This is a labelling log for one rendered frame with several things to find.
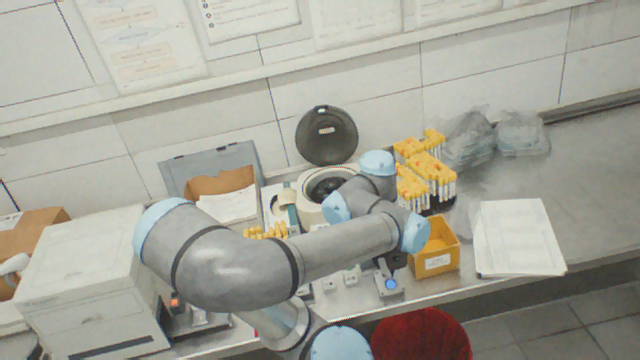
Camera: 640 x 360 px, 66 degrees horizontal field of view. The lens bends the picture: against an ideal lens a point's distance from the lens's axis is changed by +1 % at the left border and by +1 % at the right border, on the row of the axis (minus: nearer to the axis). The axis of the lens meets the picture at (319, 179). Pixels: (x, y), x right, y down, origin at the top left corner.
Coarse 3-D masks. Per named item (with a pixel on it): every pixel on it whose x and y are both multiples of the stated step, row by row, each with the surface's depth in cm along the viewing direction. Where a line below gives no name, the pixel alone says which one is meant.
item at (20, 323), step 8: (0, 304) 152; (8, 304) 152; (0, 312) 150; (8, 312) 150; (16, 312) 150; (0, 320) 148; (8, 320) 147; (16, 320) 146; (24, 320) 147; (0, 328) 146; (8, 328) 146; (16, 328) 146; (24, 328) 147; (0, 336) 147
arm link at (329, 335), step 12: (312, 336) 99; (324, 336) 97; (336, 336) 97; (348, 336) 97; (360, 336) 97; (312, 348) 95; (324, 348) 95; (336, 348) 95; (348, 348) 95; (360, 348) 95
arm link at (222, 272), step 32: (352, 224) 83; (384, 224) 87; (416, 224) 90; (192, 256) 65; (224, 256) 65; (256, 256) 66; (288, 256) 69; (320, 256) 74; (352, 256) 80; (192, 288) 65; (224, 288) 64; (256, 288) 65; (288, 288) 68
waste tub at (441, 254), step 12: (432, 216) 143; (432, 228) 145; (444, 228) 142; (432, 240) 148; (444, 240) 145; (456, 240) 134; (420, 252) 145; (432, 252) 132; (444, 252) 133; (456, 252) 134; (420, 264) 134; (432, 264) 135; (444, 264) 136; (456, 264) 137; (420, 276) 137
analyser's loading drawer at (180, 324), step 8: (192, 312) 135; (200, 312) 136; (208, 312) 134; (160, 320) 137; (168, 320) 136; (176, 320) 136; (184, 320) 135; (192, 320) 134; (200, 320) 134; (208, 320) 132; (216, 320) 133; (224, 320) 133; (168, 328) 134; (176, 328) 133; (184, 328) 133; (192, 328) 132; (200, 328) 132; (168, 336) 132
